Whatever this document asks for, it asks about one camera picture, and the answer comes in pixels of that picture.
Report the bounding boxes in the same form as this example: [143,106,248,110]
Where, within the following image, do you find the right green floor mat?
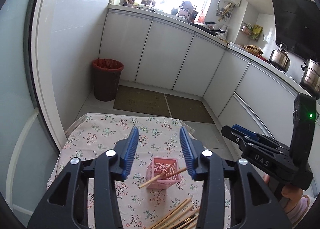
[165,94,214,124]

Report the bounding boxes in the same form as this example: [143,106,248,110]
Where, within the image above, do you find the person's right hand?
[262,174,311,213]

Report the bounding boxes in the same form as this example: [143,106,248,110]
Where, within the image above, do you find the white lower kitchen cabinets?
[99,5,303,144]

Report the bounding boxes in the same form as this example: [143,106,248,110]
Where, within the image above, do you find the black range hood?
[272,0,319,62]

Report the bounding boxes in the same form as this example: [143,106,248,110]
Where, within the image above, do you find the frosted glass sliding door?
[1,0,58,227]

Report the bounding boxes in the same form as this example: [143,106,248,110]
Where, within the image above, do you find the left green floor mat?
[113,85,170,117]

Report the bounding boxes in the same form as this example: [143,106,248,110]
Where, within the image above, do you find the pink perforated utensil basket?
[145,157,182,189]

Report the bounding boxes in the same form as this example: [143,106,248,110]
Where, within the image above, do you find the wall rack with packets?
[240,23,263,41]

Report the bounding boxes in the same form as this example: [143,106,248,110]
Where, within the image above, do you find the floral tablecloth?
[47,113,222,228]

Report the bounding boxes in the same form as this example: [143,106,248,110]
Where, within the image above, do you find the woven basket of food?
[244,45,263,55]

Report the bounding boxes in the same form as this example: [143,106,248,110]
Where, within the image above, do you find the brown trash bin red liner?
[92,59,124,102]

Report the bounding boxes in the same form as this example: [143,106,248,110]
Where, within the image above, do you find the grey elephant figurine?
[178,1,196,18]

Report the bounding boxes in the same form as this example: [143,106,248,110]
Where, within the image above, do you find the green floor mat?
[165,94,214,124]
[113,85,170,117]

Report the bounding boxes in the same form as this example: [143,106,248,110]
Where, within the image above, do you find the steel stock pot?
[300,59,319,99]

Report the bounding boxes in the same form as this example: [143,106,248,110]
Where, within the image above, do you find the black frying pan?
[190,21,225,36]

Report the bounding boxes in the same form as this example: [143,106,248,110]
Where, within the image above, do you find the steel kettle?
[269,42,290,73]

